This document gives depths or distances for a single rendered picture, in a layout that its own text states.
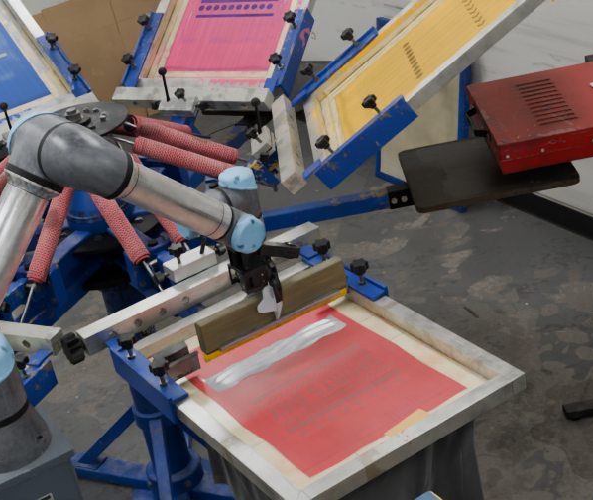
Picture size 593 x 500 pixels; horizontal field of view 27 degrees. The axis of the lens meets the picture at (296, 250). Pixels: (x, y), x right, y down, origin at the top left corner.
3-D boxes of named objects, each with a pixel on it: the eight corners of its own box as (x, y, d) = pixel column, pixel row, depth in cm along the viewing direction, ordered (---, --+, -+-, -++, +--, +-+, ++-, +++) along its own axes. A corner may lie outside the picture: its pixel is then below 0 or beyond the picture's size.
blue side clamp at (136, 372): (194, 415, 276) (187, 389, 272) (175, 425, 273) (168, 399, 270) (134, 363, 299) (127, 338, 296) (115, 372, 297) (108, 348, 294)
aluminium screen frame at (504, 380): (527, 387, 260) (525, 372, 258) (298, 523, 236) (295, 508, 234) (316, 268, 321) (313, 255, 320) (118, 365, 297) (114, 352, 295)
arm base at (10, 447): (-16, 485, 222) (-33, 440, 218) (-40, 446, 234) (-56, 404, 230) (62, 448, 228) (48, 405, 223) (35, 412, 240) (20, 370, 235)
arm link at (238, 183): (206, 176, 263) (239, 160, 267) (217, 221, 268) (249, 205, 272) (228, 184, 257) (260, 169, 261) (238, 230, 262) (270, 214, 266)
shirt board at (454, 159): (547, 147, 379) (545, 122, 375) (583, 203, 343) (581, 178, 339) (119, 229, 382) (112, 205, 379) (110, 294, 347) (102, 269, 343)
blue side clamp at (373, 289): (392, 311, 299) (387, 286, 296) (375, 318, 297) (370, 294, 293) (321, 270, 322) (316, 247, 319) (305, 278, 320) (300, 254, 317)
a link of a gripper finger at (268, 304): (259, 327, 276) (248, 290, 273) (281, 316, 279) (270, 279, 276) (266, 330, 274) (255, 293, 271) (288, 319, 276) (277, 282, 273)
